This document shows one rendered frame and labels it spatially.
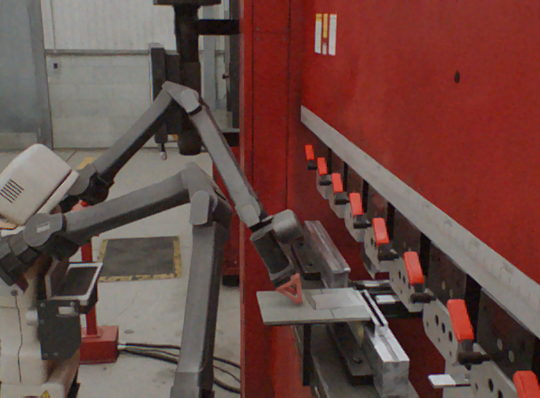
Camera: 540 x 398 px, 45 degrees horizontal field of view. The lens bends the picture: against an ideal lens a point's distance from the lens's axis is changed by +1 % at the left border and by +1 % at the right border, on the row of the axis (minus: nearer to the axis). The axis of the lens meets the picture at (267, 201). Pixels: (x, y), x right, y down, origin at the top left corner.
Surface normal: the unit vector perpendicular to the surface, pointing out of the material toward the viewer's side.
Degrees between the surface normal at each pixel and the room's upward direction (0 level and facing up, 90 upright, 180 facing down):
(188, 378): 55
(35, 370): 90
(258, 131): 90
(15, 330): 90
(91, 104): 90
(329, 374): 0
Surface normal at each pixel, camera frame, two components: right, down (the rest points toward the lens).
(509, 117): -0.99, 0.03
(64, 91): 0.09, 0.27
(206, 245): -0.32, -0.26
